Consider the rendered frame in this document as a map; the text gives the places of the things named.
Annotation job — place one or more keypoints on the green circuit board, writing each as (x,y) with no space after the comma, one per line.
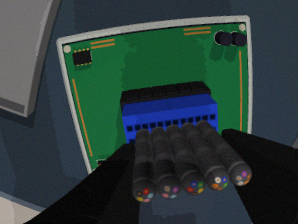
(153,58)

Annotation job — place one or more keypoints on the dark blue-grey work mat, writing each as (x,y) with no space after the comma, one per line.
(41,159)

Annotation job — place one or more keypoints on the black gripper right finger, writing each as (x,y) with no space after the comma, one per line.
(271,196)

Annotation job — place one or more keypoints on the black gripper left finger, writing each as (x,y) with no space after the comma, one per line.
(103,197)

